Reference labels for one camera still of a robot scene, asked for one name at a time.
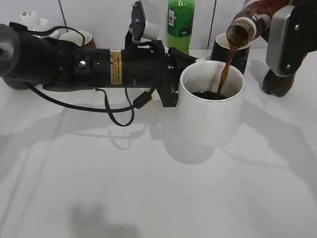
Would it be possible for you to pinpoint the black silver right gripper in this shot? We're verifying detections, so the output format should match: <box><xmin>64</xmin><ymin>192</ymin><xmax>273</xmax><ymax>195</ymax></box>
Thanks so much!
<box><xmin>266</xmin><ymin>0</ymin><xmax>317</xmax><ymax>77</ymax></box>

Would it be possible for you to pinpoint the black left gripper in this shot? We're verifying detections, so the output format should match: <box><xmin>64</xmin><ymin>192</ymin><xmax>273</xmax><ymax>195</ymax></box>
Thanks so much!
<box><xmin>109</xmin><ymin>41</ymin><xmax>198</xmax><ymax>108</ymax></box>

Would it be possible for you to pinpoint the brown Nescafe coffee bottle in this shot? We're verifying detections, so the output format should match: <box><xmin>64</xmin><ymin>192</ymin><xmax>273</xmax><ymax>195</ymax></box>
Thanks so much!
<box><xmin>226</xmin><ymin>0</ymin><xmax>292</xmax><ymax>48</ymax></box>

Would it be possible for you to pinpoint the white ceramic mug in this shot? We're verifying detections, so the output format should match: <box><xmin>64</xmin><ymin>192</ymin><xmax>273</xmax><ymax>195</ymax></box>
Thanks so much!
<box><xmin>174</xmin><ymin>60</ymin><xmax>245</xmax><ymax>147</ymax></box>

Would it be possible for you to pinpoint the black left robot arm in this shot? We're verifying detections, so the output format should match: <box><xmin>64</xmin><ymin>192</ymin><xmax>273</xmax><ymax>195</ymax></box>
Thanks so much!
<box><xmin>0</xmin><ymin>22</ymin><xmax>197</xmax><ymax>109</ymax></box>

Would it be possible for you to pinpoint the black ceramic mug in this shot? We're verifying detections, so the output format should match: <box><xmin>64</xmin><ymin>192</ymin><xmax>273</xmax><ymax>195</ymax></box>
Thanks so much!
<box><xmin>210</xmin><ymin>33</ymin><xmax>250</xmax><ymax>74</ymax></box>

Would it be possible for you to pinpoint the cola bottle red label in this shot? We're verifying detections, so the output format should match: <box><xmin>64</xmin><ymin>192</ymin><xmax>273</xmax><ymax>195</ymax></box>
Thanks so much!
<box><xmin>263</xmin><ymin>70</ymin><xmax>295</xmax><ymax>97</ymax></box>

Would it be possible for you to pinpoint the green soda bottle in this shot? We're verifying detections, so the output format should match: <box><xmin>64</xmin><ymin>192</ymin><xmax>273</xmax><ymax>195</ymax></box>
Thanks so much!
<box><xmin>167</xmin><ymin>0</ymin><xmax>196</xmax><ymax>55</ymax></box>

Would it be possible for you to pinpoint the dark red ceramic mug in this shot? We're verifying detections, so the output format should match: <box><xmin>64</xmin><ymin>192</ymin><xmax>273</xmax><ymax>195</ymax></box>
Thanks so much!
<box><xmin>59</xmin><ymin>31</ymin><xmax>96</xmax><ymax>48</ymax></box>

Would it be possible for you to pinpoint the clear water bottle green label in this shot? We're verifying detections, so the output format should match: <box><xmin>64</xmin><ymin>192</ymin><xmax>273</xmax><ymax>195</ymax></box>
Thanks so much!
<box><xmin>20</xmin><ymin>10</ymin><xmax>41</xmax><ymax>31</ymax></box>

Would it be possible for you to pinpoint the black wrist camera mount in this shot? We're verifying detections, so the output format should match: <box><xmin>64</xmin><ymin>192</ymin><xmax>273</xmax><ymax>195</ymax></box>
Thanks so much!
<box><xmin>124</xmin><ymin>0</ymin><xmax>161</xmax><ymax>50</ymax></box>

